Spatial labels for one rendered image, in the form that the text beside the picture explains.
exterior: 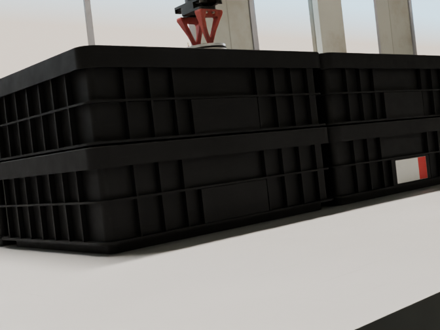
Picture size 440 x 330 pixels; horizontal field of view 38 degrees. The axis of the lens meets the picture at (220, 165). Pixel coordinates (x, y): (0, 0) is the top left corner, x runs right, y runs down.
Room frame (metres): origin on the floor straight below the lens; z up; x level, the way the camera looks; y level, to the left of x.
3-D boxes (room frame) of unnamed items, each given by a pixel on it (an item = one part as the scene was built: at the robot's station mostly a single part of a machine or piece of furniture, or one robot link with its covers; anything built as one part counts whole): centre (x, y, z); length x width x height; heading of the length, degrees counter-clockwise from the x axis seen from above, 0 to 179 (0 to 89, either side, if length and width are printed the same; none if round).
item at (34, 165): (0.93, 0.08, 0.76); 0.40 x 0.30 x 0.12; 131
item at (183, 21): (1.49, 0.02, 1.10); 0.07 x 0.07 x 0.09; 39
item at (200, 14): (1.48, 0.00, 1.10); 0.07 x 0.07 x 0.09; 39
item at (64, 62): (0.93, 0.08, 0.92); 0.40 x 0.30 x 0.02; 131
